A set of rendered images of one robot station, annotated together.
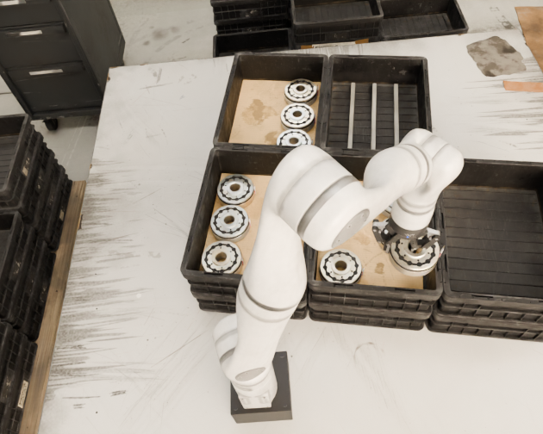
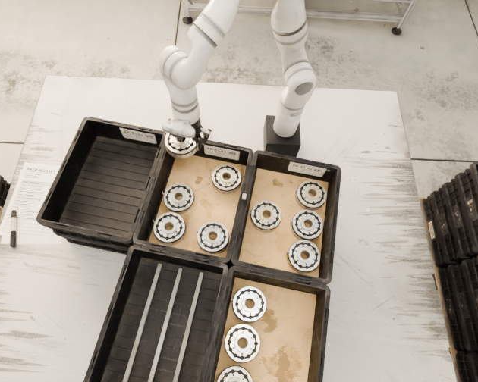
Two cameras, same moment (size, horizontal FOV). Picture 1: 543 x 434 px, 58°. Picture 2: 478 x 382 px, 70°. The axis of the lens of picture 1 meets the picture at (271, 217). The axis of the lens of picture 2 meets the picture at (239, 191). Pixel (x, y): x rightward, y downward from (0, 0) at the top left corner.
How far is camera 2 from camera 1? 1.10 m
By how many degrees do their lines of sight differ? 58
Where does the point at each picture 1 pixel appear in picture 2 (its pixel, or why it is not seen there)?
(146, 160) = (394, 350)
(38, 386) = not seen: hidden behind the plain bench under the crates
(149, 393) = (347, 149)
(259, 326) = not seen: hidden behind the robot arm
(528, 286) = (105, 157)
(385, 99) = (141, 365)
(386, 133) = (155, 312)
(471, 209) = (114, 218)
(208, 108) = not seen: outside the picture
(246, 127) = (295, 342)
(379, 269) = (199, 179)
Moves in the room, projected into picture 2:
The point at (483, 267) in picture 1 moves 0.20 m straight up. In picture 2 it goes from (127, 173) to (111, 142)
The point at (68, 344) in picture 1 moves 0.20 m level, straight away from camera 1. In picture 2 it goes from (407, 183) to (451, 212)
